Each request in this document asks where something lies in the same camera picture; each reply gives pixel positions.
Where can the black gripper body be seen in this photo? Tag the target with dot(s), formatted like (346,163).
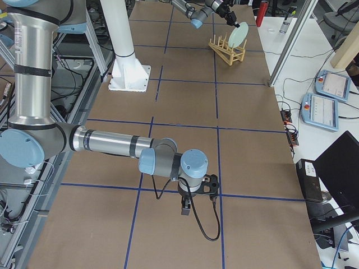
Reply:
(224,10)
(184,195)

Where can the light green plate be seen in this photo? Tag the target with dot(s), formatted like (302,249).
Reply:
(238,35)

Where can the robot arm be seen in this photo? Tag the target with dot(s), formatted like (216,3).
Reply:
(34,134)
(198,17)

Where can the wooden plate rack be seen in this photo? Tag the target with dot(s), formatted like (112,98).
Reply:
(229,54)

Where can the red bottle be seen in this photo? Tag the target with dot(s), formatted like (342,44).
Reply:
(261,12)

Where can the clear water bottle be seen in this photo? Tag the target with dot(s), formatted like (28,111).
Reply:
(287,19)

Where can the far teach pendant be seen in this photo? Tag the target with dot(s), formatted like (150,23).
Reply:
(333,85)

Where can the teach pendant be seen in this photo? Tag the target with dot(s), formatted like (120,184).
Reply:
(333,85)
(320,111)

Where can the near teach pendant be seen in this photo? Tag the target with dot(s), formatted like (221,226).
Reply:
(320,111)

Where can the orange black power strip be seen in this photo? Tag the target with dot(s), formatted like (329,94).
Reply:
(291,131)

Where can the black box device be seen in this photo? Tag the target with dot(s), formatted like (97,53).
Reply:
(309,182)

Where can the black laptop monitor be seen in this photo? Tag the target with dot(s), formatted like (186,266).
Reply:
(337,167)

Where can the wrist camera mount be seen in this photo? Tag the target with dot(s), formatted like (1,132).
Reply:
(211,185)

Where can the aluminium frame post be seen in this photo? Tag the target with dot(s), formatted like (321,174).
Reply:
(304,15)

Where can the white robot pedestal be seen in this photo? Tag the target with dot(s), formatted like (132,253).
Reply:
(128,74)

